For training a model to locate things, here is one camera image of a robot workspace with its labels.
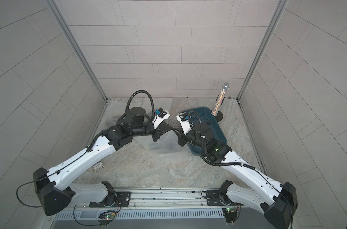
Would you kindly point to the aluminium mounting rail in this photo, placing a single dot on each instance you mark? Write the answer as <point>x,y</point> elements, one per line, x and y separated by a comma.
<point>167,197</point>

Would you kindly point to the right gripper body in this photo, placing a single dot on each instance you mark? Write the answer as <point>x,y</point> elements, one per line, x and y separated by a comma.
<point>193,138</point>

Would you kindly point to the clear zip-top bag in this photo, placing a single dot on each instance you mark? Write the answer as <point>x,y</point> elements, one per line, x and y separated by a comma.
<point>164,103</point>
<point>166,144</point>
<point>115,109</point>

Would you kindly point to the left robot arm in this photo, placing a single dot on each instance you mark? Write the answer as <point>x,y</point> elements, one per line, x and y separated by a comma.
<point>54,187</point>

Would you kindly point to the controller board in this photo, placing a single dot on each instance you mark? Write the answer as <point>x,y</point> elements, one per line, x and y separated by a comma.
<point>107,217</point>
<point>230,215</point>

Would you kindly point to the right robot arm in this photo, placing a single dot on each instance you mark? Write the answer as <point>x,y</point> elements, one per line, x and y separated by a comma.
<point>276,201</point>

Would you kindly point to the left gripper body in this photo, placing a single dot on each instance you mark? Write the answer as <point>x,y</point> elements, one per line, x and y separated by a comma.
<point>145,129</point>

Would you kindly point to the left controller board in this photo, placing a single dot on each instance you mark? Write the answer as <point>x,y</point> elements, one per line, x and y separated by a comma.
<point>107,217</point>

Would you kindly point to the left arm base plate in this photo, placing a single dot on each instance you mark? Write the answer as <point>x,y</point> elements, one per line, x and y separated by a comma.
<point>118,200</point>

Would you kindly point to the teal plastic bin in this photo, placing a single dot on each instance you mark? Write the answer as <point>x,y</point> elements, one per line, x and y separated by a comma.
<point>202,116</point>

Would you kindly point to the small printed card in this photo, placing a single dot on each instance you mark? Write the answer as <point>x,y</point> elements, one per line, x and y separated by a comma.
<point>98,166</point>

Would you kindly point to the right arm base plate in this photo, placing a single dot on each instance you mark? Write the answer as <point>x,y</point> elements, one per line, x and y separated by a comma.
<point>214,198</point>

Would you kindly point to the right controller board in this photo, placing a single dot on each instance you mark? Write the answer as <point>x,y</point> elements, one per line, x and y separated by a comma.
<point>230,215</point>

